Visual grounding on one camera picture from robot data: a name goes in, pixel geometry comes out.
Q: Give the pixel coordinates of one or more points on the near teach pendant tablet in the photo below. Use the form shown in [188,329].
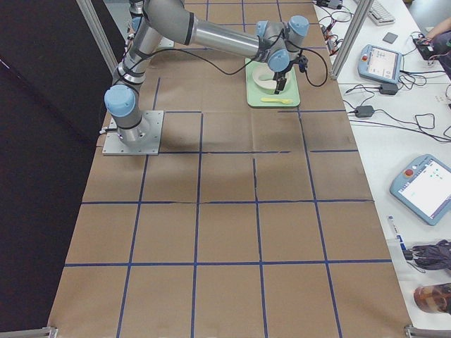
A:
[423,186]

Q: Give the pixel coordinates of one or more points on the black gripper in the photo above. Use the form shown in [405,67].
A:
[280,83]

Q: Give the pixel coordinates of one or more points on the aluminium frame post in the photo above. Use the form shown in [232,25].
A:
[352,32]

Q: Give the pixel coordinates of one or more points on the white round plate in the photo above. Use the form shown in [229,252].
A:
[260,80]

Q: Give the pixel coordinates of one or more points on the black power adapter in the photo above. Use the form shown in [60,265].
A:
[388,89]
[364,111]

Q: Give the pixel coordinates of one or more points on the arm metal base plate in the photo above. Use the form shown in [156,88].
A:
[145,139]
[165,43]

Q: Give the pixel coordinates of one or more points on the yellow plastic fork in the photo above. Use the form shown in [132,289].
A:
[275,100]

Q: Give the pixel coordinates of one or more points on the light green plastic tray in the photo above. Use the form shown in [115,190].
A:
[254,100]

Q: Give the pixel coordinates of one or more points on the far teach pendant tablet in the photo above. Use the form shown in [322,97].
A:
[380,64]

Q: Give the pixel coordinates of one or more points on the teach pendant tablet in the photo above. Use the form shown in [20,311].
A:
[380,64]
[423,186]

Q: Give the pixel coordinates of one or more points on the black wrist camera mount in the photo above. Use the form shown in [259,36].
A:
[302,62]

